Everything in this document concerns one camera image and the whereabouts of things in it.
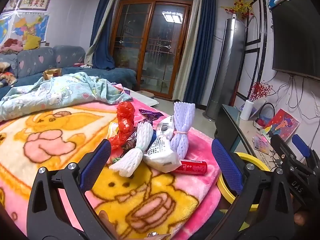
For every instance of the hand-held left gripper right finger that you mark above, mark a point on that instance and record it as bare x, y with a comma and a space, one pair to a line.
226, 162

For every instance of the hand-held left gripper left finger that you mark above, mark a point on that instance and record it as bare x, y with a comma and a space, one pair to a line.
96, 165

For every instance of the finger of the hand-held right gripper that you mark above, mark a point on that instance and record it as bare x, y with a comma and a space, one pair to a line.
301, 145
281, 145

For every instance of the yellow rimmed black trash bin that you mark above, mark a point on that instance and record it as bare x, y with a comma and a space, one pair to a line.
250, 156

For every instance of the red drink can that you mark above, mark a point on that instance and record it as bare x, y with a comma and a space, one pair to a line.
192, 167

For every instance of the yellow snack wrapper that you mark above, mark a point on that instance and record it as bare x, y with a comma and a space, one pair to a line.
112, 130

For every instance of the dark snack wrapper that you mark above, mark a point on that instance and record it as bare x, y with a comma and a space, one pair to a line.
130, 142

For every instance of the white foam fruit net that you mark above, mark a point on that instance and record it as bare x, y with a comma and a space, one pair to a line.
142, 140

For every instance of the red foam fruit net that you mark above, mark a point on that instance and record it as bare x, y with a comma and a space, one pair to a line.
125, 120

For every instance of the lavender foam fruit net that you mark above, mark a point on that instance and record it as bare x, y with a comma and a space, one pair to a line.
183, 120

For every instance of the white plastic package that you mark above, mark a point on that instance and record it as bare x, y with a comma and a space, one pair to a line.
160, 155

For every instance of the purple candy wrapper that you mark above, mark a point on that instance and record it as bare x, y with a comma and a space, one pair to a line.
150, 116

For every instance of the person's right hand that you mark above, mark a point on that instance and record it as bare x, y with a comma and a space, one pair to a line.
299, 218

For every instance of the colourful bead box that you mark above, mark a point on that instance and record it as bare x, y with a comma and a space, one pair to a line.
262, 142

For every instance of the colourful portrait painting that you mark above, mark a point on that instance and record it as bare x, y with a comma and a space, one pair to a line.
282, 125

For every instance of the pink cartoon printed blanket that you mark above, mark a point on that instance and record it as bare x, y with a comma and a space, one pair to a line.
62, 155

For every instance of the grey television cabinet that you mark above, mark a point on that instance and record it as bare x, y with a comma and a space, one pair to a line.
245, 132

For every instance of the small purple canvas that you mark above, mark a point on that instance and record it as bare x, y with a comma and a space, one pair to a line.
256, 110

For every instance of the white ribbed vase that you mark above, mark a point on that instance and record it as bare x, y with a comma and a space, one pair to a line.
245, 110

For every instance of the red berry branches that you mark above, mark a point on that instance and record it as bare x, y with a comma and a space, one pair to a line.
260, 91

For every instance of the light blue printed quilt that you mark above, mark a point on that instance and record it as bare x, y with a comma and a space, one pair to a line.
62, 92

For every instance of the white coffee table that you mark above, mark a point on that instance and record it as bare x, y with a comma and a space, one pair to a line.
147, 100

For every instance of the grey tower air conditioner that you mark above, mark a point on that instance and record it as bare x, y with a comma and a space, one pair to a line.
225, 67

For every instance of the gold gift bag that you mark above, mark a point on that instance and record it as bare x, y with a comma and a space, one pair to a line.
52, 73

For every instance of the blue and beige curtain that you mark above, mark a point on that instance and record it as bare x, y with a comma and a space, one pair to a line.
103, 42
200, 55

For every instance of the blue heart patterned sofa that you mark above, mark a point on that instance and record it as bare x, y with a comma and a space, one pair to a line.
32, 62

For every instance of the orange patterned cloth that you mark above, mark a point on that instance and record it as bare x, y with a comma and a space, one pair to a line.
6, 75

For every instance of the wooden glass sliding door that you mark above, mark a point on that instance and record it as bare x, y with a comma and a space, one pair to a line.
150, 42

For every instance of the yellow pillow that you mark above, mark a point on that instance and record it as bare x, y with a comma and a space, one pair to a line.
32, 42

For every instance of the yellow and red artificial flowers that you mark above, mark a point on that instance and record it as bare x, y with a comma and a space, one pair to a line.
240, 6

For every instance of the pile of pink clothes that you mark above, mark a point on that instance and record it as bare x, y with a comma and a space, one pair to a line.
12, 45

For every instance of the wide framed embroidery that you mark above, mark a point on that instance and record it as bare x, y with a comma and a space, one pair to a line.
35, 3

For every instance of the small framed embroidery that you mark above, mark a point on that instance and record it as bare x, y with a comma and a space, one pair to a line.
12, 3

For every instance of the black wall television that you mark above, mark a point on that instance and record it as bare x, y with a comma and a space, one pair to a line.
295, 35

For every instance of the colourful country wall map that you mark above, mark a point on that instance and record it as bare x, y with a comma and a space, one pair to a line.
30, 27

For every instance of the blue world wall map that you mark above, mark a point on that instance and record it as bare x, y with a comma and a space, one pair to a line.
5, 30

